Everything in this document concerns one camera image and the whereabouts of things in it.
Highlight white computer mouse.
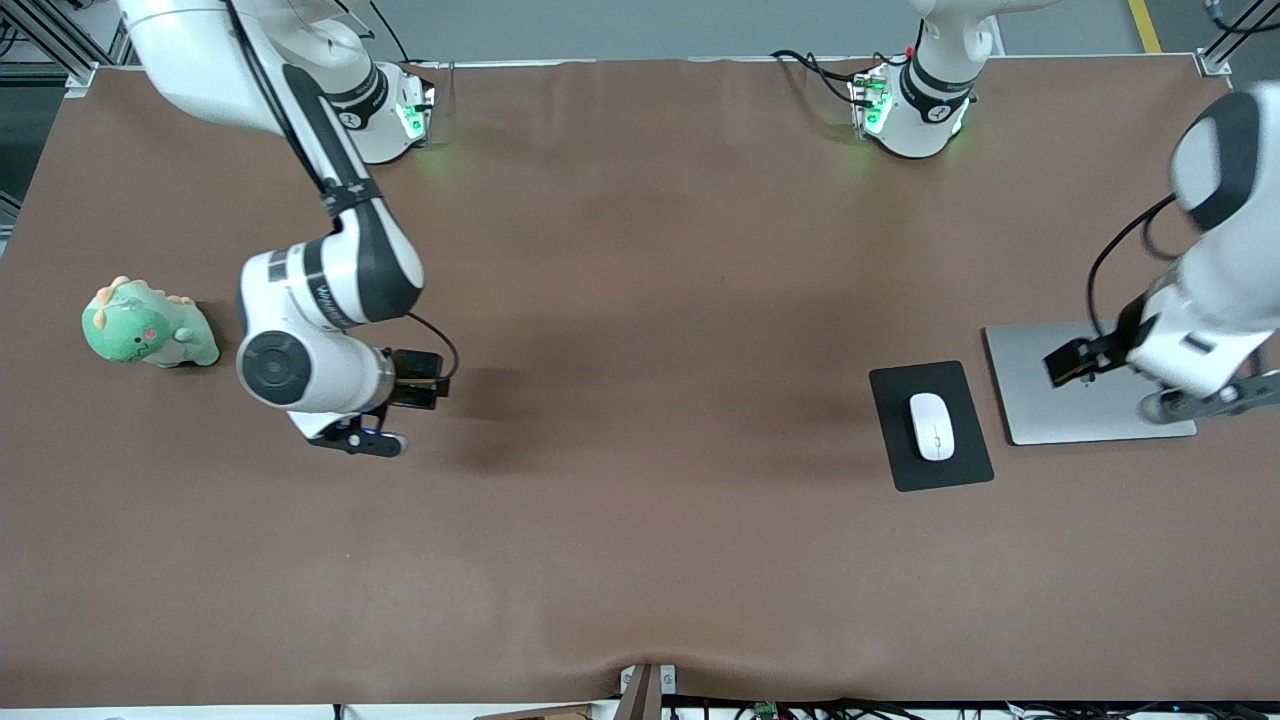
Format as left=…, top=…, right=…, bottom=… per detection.
left=908, top=392, right=957, bottom=462

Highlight black mouse pad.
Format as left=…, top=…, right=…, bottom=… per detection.
left=868, top=360, right=996, bottom=493

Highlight silver laptop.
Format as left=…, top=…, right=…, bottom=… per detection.
left=983, top=322, right=1199, bottom=447

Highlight green dinosaur plush toy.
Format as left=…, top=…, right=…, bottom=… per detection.
left=81, top=276, right=221, bottom=369

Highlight brown table mat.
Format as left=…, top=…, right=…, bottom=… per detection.
left=0, top=55, right=1280, bottom=707

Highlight aluminium frame post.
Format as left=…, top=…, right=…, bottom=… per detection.
left=1198, top=0, right=1280, bottom=79
left=0, top=0, right=136, bottom=97

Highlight black right base cable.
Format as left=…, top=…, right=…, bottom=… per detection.
left=374, top=0, right=419, bottom=67

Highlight metal table clamp bracket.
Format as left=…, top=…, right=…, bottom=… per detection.
left=618, top=663, right=679, bottom=720

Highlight black left base cables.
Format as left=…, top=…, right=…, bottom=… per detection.
left=769, top=47, right=906, bottom=111

